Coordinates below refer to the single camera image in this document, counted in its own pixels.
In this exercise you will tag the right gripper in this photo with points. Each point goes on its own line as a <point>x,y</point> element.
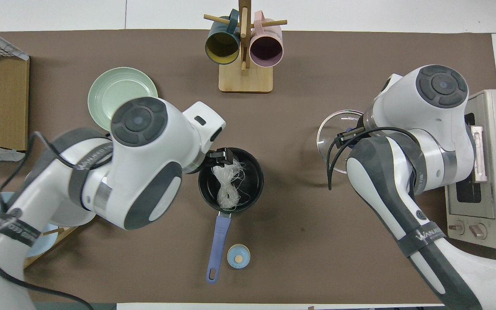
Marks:
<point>390,94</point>

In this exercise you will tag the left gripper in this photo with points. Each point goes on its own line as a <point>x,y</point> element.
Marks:
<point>205,129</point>

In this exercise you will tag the glass lid blue knob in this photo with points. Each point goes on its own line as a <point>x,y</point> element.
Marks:
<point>332,129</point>

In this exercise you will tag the translucent white vermicelli bundle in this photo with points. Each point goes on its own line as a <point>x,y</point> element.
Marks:
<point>228,185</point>

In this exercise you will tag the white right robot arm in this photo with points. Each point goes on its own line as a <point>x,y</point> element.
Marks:
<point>437,120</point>

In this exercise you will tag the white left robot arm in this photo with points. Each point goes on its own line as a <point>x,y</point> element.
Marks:
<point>144,185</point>

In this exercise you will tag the pale green plate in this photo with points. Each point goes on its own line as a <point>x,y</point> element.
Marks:
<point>119,90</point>

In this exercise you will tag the wooden plate rack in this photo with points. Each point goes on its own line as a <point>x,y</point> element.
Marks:
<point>58,239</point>

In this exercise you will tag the wooden mug tree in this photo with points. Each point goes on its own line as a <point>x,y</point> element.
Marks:
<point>246,79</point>

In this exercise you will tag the small blue round jar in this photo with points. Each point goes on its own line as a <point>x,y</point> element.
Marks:
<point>238,256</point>

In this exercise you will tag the dark teal mug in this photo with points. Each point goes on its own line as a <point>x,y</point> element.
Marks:
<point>222,47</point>

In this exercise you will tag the brown table mat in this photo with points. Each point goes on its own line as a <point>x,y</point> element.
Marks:
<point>299,241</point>

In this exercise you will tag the pink mug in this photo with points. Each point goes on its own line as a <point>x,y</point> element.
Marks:
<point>266,49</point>

